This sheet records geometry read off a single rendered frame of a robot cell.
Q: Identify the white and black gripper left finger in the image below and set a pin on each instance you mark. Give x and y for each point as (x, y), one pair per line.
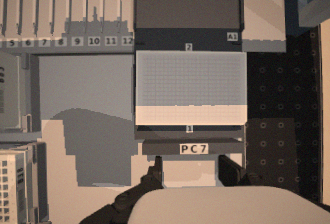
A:
(120, 211)

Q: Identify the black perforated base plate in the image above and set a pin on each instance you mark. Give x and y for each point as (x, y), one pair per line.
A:
(284, 128)

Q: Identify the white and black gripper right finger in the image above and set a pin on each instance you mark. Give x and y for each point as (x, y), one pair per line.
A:
(232, 174)

